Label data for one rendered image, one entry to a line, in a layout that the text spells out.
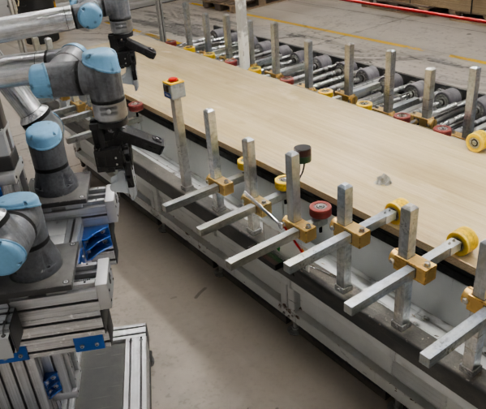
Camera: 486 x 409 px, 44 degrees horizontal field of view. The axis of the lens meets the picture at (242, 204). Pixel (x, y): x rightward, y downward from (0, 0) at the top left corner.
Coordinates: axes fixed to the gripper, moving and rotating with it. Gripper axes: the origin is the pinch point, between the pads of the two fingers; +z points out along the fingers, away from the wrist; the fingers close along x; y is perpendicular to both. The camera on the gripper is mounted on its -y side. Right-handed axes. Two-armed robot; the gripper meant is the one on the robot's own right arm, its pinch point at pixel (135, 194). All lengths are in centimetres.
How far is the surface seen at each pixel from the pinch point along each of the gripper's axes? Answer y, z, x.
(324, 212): -60, 41, -48
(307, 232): -52, 45, -42
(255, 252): -33, 46, -35
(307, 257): -46, 36, -14
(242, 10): -60, 8, -233
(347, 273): -62, 54, -27
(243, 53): -59, 33, -233
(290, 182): -48, 29, -49
